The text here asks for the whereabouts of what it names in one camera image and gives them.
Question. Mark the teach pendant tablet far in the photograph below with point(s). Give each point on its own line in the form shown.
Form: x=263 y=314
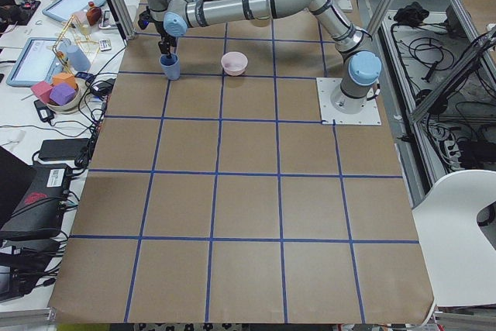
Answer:
x=62 y=10

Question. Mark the bowl of foam cubes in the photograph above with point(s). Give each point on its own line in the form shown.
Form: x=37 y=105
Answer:
x=62 y=95

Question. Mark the teach pendant tablet near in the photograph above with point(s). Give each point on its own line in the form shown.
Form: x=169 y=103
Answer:
x=37 y=62

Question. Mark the teach pendant tablet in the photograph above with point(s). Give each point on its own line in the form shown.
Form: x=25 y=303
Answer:
x=37 y=62
x=62 y=10

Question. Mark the black computer box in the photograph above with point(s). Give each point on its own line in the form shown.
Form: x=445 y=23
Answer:
x=37 y=211

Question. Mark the pink bowl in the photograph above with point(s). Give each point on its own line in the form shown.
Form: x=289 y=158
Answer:
x=234 y=63

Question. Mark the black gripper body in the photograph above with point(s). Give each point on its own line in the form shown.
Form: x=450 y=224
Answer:
x=163 y=31

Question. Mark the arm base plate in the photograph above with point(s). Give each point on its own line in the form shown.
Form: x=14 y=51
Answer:
x=338 y=109

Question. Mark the white chair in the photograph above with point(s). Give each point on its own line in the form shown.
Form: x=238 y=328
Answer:
x=460 y=259

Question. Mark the blue cup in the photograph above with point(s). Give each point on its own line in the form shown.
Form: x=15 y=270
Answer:
x=171 y=67

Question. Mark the black power adapter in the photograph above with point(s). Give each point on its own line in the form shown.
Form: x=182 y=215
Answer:
x=62 y=149

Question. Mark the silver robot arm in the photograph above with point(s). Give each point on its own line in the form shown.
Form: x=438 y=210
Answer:
x=173 y=18

